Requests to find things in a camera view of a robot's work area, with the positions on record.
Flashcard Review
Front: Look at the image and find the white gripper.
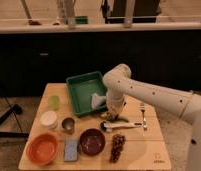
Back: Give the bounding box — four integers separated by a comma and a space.
106, 98, 125, 120

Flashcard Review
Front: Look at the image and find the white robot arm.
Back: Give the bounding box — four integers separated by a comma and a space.
103, 64, 201, 171

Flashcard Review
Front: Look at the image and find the small metal cup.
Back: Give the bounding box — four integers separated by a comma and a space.
62, 117, 75, 134

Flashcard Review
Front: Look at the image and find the green translucent cup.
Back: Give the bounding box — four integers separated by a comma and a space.
48, 95, 60, 110

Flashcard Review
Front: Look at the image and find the white plastic cup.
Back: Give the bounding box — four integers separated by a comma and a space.
40, 111, 58, 129

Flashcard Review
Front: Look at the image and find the white crumpled cloth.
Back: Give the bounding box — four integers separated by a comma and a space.
91, 93, 106, 109

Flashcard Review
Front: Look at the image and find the metal fork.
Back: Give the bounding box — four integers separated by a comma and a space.
140, 102, 147, 131

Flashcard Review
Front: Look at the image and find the green plastic tray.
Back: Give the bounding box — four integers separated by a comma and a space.
66, 71, 107, 117

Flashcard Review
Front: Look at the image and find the bunch of red grapes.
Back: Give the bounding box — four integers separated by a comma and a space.
110, 134, 126, 163

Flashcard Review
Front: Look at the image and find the dark red bowl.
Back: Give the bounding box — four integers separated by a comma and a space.
79, 128, 105, 156

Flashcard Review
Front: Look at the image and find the blue sponge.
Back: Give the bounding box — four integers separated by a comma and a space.
64, 139, 78, 162

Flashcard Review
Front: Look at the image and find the wooden folding table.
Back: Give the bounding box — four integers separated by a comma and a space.
19, 83, 171, 171

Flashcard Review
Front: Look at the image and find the orange plastic bowl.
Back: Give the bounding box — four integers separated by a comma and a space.
26, 133, 58, 166

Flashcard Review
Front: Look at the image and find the black stand leg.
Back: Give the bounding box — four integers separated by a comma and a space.
0, 104, 29, 138

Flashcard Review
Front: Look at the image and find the white handled brush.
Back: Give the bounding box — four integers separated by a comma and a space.
100, 121, 142, 132

